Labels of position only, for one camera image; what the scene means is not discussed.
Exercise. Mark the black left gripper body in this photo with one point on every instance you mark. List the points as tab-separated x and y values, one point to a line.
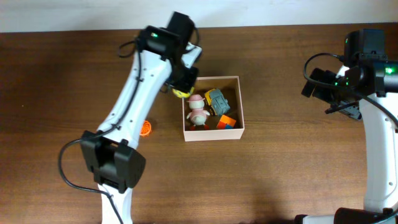
186	80

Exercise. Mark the yellow ball with blue letters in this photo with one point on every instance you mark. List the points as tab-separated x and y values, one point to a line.
181	94

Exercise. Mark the multicoloured puzzle cube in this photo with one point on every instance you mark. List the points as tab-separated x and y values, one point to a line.
226	122

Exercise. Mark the orange ribbed plastic toy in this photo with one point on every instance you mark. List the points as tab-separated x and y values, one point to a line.
146	128

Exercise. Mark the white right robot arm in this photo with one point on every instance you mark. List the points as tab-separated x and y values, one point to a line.
367	90

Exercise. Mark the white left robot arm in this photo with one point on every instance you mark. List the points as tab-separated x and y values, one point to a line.
162	57

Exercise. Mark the pink duck figure with hat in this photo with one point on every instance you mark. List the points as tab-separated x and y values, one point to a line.
198	114

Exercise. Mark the yellow and grey toy truck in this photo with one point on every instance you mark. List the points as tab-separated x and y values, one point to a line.
217	102

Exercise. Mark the pink open cardboard box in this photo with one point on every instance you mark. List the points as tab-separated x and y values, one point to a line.
230	88

